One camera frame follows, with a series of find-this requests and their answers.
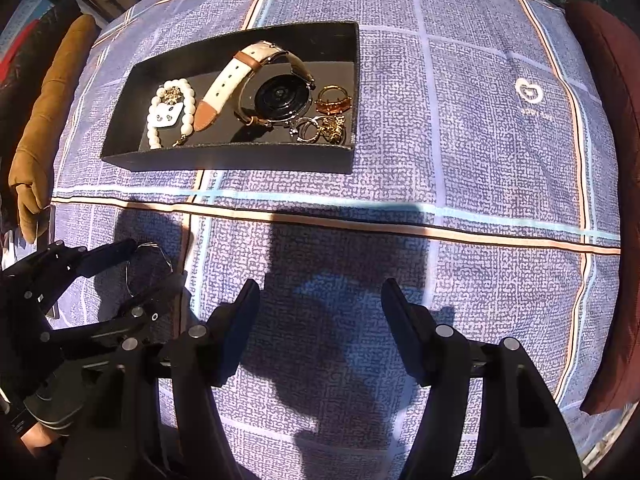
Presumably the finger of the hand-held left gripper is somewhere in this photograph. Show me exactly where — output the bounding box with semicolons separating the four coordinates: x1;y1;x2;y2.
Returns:
42;271;189;361
22;238;140;307

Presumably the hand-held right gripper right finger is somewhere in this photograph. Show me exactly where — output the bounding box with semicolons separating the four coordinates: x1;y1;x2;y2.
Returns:
381;279;583;480

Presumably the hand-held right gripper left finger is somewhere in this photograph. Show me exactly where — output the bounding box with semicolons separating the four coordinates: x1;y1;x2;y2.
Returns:
55;280;261;480

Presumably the thin silver bangle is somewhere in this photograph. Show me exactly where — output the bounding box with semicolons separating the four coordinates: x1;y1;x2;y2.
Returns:
126;242;175;303

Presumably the black cardboard box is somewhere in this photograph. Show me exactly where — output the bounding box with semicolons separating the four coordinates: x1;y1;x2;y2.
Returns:
101;21;361;175

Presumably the white earring card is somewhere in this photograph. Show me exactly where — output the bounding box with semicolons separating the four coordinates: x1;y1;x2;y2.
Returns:
155;86;187;128

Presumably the white pearl bracelet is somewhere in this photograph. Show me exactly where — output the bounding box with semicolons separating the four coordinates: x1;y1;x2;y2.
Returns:
146;79;197;150

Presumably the gold ornate brooch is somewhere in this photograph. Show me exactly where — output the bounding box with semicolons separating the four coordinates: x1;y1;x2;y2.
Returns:
320;116;347;145

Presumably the wristwatch with white brown strap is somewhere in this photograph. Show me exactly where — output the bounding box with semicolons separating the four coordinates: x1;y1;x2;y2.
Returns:
192;40;317;133

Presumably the gold ring with amber stones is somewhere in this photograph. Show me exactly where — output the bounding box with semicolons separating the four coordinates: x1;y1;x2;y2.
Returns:
315;85;353;116

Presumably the person's left forearm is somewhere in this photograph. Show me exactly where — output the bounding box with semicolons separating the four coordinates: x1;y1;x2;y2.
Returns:
19;425;65;461

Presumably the blue plaid blanket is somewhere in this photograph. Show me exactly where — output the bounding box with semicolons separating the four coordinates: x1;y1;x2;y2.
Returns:
45;0;623;480

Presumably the black jacket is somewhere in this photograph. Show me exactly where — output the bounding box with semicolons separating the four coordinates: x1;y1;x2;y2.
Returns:
0;0;81;126

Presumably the red cloth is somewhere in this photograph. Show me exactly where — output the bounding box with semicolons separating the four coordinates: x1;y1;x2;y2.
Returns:
0;15;46;76

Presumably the maroon cushion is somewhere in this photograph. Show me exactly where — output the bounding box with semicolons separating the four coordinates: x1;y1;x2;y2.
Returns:
565;0;640;416

